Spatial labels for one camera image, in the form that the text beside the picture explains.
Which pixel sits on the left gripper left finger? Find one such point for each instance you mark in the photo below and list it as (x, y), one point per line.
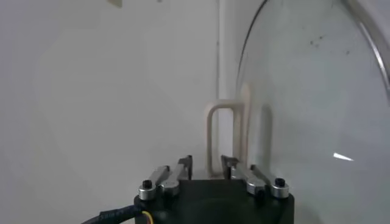
(170, 179)

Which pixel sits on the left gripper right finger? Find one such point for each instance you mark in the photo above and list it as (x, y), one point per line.
(253, 179)

